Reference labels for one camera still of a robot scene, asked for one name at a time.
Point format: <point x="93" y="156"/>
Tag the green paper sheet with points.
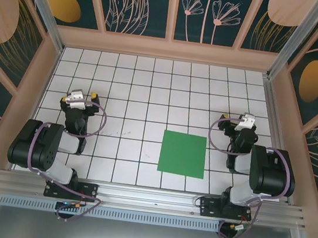
<point x="182" y="154"/>

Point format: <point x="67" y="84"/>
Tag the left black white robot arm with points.
<point x="31" y="142"/>

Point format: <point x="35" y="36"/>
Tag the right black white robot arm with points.
<point x="272" y="173"/>

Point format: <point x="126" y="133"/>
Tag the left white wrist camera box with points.
<point x="76" y="98"/>

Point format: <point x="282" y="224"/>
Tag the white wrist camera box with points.
<point x="76" y="98"/>
<point x="246" y="121"/>

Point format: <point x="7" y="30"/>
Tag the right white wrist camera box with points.
<point x="246" y="121"/>

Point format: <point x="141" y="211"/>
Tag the aluminium side rail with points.
<point x="271" y="105"/>

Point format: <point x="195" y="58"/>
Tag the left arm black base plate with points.
<point x="90" y="189"/>

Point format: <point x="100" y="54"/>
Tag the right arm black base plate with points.
<point x="208" y="207"/>

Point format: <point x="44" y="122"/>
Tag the aluminium frame post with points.
<point x="43" y="11"/>
<point x="295" y="37"/>

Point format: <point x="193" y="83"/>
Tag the long aluminium mounting rail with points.
<point x="148" y="197"/>

